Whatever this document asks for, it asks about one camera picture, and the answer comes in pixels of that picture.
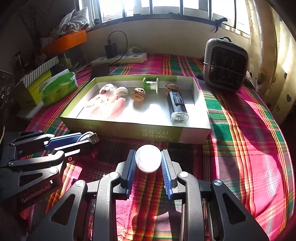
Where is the white round cap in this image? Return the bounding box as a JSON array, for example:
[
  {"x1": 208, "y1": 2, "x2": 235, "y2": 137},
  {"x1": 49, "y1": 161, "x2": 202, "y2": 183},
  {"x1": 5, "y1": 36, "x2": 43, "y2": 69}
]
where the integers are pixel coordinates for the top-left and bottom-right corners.
[{"x1": 135, "y1": 145, "x2": 162, "y2": 173}]

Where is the white USB cable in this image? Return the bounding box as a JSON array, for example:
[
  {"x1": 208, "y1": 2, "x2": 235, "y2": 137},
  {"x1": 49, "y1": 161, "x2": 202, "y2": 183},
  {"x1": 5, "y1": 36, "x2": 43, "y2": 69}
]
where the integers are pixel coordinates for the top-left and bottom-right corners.
[{"x1": 77, "y1": 131, "x2": 100, "y2": 144}]

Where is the pink white clip massager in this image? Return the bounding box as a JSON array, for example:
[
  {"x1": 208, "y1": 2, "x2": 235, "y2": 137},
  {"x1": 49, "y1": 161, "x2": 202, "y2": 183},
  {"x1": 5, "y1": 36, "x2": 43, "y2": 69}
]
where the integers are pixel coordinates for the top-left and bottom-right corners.
[{"x1": 85, "y1": 94, "x2": 114, "y2": 114}]

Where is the round white dome massager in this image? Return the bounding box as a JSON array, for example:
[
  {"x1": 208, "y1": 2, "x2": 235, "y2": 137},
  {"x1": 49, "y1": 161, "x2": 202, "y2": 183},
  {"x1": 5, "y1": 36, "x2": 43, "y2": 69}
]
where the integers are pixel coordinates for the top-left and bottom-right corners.
[{"x1": 99, "y1": 83, "x2": 116, "y2": 98}]

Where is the brown walnut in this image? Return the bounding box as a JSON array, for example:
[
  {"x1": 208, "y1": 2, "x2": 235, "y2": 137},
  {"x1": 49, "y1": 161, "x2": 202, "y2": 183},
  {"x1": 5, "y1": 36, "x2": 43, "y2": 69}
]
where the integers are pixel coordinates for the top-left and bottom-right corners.
[
  {"x1": 164, "y1": 83, "x2": 180, "y2": 95},
  {"x1": 130, "y1": 87, "x2": 146, "y2": 102}
]

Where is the black flashlight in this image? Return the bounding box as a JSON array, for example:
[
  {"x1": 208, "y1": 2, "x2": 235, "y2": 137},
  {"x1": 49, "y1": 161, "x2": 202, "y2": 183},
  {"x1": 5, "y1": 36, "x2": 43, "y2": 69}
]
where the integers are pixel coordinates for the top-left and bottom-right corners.
[{"x1": 167, "y1": 91, "x2": 189, "y2": 123}]

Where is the green white spool roller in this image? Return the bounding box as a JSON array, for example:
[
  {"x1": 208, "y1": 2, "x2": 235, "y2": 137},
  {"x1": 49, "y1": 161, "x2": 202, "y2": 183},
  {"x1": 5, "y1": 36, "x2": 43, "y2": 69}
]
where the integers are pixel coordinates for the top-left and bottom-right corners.
[{"x1": 142, "y1": 78, "x2": 159, "y2": 94}]

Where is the pink cup-shaped piece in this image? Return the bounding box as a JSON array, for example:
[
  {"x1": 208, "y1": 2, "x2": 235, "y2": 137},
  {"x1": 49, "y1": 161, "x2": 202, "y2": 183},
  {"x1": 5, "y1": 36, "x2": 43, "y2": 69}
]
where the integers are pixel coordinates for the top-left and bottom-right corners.
[{"x1": 109, "y1": 97, "x2": 126, "y2": 115}]

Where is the small white mushroom massager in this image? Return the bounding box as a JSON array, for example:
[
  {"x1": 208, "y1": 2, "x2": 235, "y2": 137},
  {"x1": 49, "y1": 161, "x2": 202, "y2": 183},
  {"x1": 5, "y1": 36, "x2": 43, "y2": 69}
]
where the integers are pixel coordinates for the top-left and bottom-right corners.
[{"x1": 116, "y1": 86, "x2": 128, "y2": 97}]

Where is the yellow box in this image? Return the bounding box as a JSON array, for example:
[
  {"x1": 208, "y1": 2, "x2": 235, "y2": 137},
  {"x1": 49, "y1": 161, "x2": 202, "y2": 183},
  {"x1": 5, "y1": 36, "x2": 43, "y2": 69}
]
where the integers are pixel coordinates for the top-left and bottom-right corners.
[{"x1": 15, "y1": 70, "x2": 52, "y2": 108}]

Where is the green tissue pack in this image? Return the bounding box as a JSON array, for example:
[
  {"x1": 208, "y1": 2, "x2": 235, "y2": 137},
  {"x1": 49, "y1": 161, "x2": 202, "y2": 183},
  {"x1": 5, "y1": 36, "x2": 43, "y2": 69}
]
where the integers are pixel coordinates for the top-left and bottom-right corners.
[{"x1": 41, "y1": 69, "x2": 78, "y2": 108}]

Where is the striped white box lid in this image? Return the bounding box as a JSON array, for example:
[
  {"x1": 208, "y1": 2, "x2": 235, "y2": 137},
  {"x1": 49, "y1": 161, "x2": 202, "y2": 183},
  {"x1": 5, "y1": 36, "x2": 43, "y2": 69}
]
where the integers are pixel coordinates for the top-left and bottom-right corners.
[{"x1": 21, "y1": 56, "x2": 59, "y2": 88}]

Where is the white green cardboard box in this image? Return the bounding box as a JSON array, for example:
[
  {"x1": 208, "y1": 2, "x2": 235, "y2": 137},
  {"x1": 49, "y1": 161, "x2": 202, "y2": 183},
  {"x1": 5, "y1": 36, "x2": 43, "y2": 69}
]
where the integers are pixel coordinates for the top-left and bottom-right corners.
[{"x1": 60, "y1": 74, "x2": 211, "y2": 145}]

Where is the black smartphone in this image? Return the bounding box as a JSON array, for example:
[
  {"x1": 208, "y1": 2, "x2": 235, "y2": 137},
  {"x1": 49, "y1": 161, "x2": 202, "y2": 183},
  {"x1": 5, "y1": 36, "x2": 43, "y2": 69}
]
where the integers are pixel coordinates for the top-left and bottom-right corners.
[{"x1": 90, "y1": 63, "x2": 111, "y2": 80}]

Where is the orange box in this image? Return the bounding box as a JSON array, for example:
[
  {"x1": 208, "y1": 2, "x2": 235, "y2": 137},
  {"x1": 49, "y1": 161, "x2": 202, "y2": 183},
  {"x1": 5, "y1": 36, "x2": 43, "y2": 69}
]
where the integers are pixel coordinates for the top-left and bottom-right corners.
[{"x1": 41, "y1": 30, "x2": 87, "y2": 58}]

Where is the black charger adapter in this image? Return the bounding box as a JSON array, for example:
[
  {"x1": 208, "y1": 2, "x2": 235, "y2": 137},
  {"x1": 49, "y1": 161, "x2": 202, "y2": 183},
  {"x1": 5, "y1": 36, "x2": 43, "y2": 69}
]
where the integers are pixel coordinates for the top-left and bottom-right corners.
[{"x1": 105, "y1": 40, "x2": 117, "y2": 59}]

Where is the white plug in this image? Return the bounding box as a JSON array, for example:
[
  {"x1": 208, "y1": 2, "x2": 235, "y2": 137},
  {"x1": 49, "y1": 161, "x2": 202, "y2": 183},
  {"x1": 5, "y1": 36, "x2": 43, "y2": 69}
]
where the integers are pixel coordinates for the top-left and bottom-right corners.
[{"x1": 126, "y1": 47, "x2": 144, "y2": 56}]

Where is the white power strip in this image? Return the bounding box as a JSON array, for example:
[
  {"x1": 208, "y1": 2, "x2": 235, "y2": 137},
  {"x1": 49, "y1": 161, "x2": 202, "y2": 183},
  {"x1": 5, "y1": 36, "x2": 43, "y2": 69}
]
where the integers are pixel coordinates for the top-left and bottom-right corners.
[{"x1": 91, "y1": 53, "x2": 147, "y2": 66}]

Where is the plastic bags pile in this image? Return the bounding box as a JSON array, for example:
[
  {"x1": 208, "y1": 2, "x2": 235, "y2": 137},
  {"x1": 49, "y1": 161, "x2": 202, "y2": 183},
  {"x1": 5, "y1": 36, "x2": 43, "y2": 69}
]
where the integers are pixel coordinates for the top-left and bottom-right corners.
[{"x1": 52, "y1": 6, "x2": 91, "y2": 37}]

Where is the grey black mini heater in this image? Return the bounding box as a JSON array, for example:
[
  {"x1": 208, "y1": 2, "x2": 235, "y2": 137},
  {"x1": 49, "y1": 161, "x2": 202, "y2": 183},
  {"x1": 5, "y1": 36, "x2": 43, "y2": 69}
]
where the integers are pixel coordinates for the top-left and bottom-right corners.
[{"x1": 203, "y1": 37, "x2": 248, "y2": 92}]

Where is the heart pattern curtain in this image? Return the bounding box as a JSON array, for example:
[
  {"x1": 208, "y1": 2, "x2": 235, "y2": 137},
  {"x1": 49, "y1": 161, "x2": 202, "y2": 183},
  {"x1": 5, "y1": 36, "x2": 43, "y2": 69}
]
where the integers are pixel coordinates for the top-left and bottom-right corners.
[{"x1": 246, "y1": 1, "x2": 295, "y2": 123}]

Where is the black charger cable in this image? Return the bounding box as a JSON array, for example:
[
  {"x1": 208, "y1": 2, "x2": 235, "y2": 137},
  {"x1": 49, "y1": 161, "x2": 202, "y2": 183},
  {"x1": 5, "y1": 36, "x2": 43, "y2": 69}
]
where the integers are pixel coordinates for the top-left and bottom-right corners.
[{"x1": 107, "y1": 30, "x2": 129, "y2": 65}]

